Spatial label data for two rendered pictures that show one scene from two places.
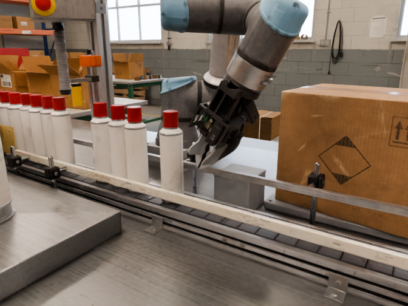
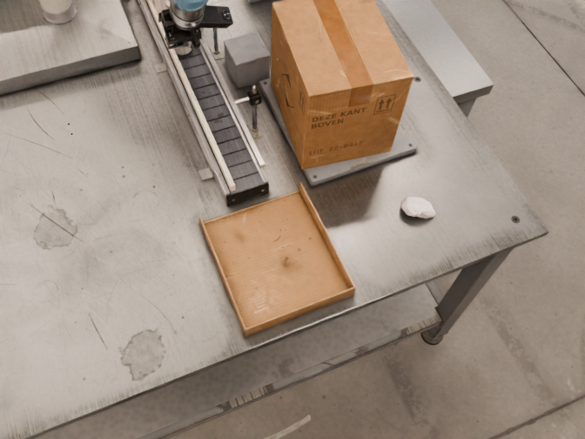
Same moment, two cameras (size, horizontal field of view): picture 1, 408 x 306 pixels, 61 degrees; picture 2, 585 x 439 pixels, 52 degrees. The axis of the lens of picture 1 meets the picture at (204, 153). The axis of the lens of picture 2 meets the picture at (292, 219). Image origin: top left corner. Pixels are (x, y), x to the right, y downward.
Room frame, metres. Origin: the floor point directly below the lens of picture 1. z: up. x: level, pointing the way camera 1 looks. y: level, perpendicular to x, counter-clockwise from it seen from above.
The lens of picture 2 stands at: (-0.14, -0.82, 2.06)
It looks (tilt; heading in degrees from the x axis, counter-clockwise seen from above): 59 degrees down; 29
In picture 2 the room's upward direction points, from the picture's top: 5 degrees clockwise
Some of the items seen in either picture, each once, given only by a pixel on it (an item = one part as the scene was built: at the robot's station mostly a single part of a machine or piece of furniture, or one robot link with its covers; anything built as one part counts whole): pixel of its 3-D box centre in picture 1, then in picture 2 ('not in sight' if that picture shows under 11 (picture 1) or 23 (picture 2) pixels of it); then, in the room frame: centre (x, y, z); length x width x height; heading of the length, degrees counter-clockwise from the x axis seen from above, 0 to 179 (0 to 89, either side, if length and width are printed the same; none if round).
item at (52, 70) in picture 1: (81, 81); not in sight; (2.74, 0.95, 0.97); 0.51 x 0.39 x 0.37; 152
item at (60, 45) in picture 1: (62, 59); not in sight; (1.09, 0.43, 1.18); 0.04 x 0.04 x 0.21
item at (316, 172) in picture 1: (311, 204); (246, 111); (0.64, -0.22, 0.91); 0.07 x 0.03 x 0.16; 147
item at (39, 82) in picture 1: (54, 79); not in sight; (3.00, 1.27, 0.96); 0.53 x 0.45 x 0.37; 148
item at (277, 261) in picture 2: not in sight; (274, 254); (0.38, -0.49, 0.85); 0.30 x 0.26 x 0.04; 57
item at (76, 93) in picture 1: (76, 95); not in sight; (0.93, 0.34, 1.09); 0.03 x 0.01 x 0.06; 147
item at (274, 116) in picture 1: (256, 123); not in sight; (4.98, -0.76, 0.16); 0.65 x 0.54 x 0.32; 61
